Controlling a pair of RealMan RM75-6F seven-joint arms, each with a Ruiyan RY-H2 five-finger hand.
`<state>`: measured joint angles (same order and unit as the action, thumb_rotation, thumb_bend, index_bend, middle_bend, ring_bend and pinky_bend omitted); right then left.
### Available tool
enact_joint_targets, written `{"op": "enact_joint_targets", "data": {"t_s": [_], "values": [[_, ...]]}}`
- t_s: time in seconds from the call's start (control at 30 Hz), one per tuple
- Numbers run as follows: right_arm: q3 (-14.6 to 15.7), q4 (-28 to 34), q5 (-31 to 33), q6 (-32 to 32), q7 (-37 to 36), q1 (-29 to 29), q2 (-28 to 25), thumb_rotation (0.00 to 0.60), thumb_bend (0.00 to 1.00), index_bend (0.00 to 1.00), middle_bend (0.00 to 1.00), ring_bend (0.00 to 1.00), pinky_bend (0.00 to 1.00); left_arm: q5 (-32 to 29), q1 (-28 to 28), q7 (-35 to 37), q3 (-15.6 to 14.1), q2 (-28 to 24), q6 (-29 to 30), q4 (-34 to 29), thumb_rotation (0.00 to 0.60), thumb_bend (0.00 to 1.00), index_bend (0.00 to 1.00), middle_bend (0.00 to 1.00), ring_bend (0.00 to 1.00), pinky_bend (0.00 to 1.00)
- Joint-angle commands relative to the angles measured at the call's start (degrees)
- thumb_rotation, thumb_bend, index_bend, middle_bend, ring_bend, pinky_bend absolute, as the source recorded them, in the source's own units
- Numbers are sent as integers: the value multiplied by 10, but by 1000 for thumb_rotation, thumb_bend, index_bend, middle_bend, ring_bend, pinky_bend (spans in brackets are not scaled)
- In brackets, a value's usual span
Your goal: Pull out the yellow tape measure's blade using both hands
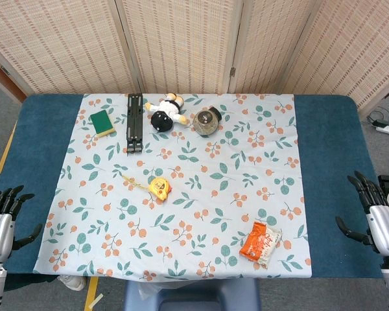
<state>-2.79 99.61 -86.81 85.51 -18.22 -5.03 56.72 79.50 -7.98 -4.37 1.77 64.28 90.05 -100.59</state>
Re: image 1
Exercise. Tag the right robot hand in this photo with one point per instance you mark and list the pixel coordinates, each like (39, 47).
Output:
(381, 223)

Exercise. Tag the yellow tape measure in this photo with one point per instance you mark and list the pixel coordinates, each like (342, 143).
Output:
(159, 188)

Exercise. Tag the blue table cover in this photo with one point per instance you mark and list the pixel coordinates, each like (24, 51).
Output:
(35, 162)

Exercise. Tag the white shoe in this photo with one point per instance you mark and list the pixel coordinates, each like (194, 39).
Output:
(72, 282)

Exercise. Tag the black power adapter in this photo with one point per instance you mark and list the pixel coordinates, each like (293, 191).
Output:
(381, 123)

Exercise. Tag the orange white snack packet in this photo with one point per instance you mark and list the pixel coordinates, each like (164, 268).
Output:
(259, 247)

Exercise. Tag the green yellow sponge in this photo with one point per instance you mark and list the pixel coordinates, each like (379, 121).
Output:
(102, 122)

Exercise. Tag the black folding stand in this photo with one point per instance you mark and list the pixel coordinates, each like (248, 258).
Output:
(135, 124)

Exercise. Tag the floral tablecloth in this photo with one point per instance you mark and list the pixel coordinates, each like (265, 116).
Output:
(188, 194)

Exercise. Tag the plush doll toy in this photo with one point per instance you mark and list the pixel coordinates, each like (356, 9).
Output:
(165, 111)

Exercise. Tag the glass jar with black lid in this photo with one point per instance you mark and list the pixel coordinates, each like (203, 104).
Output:
(206, 121)

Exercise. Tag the woven folding screen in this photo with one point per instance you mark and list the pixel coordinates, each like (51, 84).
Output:
(194, 42)

